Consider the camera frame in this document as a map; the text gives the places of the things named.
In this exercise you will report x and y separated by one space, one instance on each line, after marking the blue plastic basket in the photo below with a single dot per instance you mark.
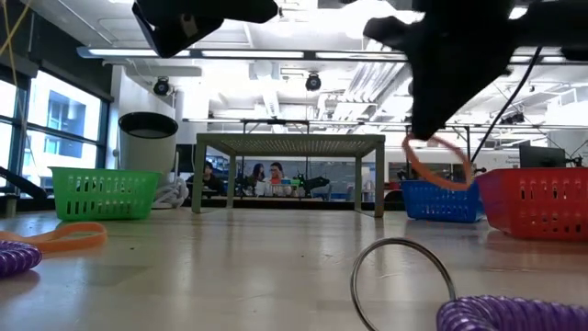
436 207

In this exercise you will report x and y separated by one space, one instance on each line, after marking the black background robot arm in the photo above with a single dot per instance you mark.
312 184

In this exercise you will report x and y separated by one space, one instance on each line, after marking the orange rubber band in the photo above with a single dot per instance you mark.
413 163
59 243

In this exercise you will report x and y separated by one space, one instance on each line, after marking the clear crumpled plastic wrap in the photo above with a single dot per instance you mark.
172 193

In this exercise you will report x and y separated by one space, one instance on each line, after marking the black computer monitor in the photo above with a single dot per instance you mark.
542 156

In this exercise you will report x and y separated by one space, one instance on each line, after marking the large glass window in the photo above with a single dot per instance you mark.
64 115

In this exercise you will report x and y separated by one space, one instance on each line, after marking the person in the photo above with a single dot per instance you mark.
278 181
209 181
257 172

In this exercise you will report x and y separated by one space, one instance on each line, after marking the green plastic basket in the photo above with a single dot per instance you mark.
59 184

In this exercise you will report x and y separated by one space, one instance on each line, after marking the red plastic basket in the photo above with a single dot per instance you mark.
505 179

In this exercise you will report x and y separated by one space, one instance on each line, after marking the white cylindrical cup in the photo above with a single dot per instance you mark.
147 151

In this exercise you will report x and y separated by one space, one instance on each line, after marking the black ceiling dome camera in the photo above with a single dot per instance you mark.
161 87
313 83

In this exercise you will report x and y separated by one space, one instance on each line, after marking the black overhead light bar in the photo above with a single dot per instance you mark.
310 55

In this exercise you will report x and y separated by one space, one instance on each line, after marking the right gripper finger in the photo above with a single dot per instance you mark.
425 96
459 92

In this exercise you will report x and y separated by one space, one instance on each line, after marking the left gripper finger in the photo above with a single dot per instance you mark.
250 10

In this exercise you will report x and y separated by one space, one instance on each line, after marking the green perforated metal shelf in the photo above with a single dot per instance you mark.
294 144

